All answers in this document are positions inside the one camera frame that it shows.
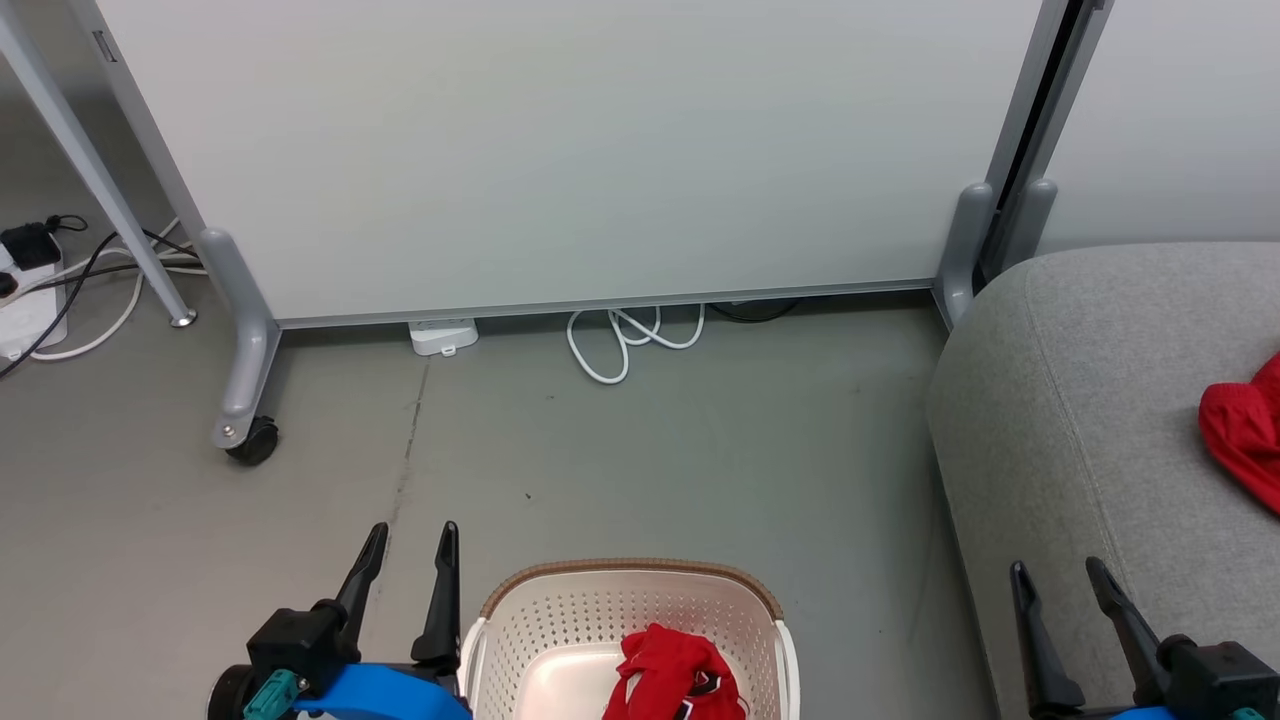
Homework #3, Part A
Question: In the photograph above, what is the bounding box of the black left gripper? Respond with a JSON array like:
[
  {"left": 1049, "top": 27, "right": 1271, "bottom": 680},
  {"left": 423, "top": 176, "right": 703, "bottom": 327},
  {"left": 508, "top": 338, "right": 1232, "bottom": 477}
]
[{"left": 245, "top": 521, "right": 462, "bottom": 693}]

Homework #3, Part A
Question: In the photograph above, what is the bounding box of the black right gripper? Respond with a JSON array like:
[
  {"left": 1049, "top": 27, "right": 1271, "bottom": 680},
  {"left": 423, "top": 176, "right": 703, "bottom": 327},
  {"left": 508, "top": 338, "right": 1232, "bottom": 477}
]
[{"left": 1009, "top": 557, "right": 1280, "bottom": 720}]

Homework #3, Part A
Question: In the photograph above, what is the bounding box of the red garment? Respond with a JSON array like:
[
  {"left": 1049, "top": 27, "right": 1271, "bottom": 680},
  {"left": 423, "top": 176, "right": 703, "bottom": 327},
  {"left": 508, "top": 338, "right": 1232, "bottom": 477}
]
[
  {"left": 602, "top": 623, "right": 749, "bottom": 720},
  {"left": 1198, "top": 352, "right": 1280, "bottom": 516}
]

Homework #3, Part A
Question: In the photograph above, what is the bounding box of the cream perforated laundry basket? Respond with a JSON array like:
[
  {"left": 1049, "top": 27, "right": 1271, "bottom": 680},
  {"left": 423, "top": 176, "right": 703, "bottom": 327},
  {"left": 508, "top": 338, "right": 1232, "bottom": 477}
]
[{"left": 458, "top": 558, "right": 801, "bottom": 720}]

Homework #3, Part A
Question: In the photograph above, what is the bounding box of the black caster wheel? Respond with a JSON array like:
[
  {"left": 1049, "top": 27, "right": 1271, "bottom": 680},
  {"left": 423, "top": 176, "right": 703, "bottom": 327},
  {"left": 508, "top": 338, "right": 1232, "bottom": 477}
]
[{"left": 225, "top": 415, "right": 281, "bottom": 468}]

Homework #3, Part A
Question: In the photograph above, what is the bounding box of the grey fabric seat cushion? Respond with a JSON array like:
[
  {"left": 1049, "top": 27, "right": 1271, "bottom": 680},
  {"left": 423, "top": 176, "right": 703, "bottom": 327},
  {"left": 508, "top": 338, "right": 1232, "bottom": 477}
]
[{"left": 925, "top": 240, "right": 1280, "bottom": 720}]

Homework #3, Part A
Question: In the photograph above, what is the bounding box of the small white power strip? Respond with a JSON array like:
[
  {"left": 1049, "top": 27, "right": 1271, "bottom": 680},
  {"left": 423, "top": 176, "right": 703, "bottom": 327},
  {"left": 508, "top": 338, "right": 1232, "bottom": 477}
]
[{"left": 408, "top": 318, "right": 479, "bottom": 358}]

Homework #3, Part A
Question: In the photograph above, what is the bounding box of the grey partition foot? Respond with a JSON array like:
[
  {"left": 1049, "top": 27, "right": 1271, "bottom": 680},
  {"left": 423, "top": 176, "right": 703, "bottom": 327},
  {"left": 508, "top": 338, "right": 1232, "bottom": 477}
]
[
  {"left": 195, "top": 228, "right": 281, "bottom": 451},
  {"left": 933, "top": 180, "right": 998, "bottom": 331},
  {"left": 1000, "top": 178, "right": 1059, "bottom": 273}
]

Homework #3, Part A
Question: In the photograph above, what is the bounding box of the large white power strip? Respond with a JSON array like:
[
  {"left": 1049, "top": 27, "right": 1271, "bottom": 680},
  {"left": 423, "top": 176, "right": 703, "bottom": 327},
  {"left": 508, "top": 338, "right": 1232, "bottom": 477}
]
[{"left": 0, "top": 240, "right": 71, "bottom": 363}]

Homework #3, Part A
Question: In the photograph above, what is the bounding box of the large white partition panel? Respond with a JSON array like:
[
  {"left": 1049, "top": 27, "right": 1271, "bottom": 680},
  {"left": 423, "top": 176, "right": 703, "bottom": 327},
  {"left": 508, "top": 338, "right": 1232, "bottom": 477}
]
[{"left": 65, "top": 0, "right": 1071, "bottom": 331}]

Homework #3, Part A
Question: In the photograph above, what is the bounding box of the black power adapter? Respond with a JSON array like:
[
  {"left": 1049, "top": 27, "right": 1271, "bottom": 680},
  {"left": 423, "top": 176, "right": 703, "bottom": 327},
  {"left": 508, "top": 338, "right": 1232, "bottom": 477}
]
[{"left": 0, "top": 222, "right": 63, "bottom": 271}]

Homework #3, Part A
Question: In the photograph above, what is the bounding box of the grey metal table leg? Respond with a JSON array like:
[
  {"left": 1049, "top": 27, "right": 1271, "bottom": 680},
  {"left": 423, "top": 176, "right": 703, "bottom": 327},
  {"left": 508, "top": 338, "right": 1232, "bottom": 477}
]
[{"left": 0, "top": 0, "right": 198, "bottom": 329}]

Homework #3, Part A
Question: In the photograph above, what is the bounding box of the white coiled cable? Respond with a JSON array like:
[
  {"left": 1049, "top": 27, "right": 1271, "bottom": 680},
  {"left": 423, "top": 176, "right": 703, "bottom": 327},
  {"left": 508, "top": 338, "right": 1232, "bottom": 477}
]
[{"left": 566, "top": 303, "right": 707, "bottom": 386}]

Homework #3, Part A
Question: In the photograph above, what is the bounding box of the white power cable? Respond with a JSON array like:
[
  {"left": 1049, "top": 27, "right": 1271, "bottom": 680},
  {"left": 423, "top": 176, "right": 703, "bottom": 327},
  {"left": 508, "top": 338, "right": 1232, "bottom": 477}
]
[{"left": 30, "top": 220, "right": 206, "bottom": 361}]

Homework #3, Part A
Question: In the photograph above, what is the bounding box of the black cable under partition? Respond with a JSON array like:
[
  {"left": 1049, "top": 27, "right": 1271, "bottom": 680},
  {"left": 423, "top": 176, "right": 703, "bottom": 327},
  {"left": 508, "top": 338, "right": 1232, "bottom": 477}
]
[{"left": 705, "top": 297, "right": 801, "bottom": 324}]

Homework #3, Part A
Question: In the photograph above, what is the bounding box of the thin black cable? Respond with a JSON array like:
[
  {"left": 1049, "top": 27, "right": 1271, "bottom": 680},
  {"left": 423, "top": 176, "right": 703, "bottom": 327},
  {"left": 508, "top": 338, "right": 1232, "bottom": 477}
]
[{"left": 0, "top": 215, "right": 201, "bottom": 381}]

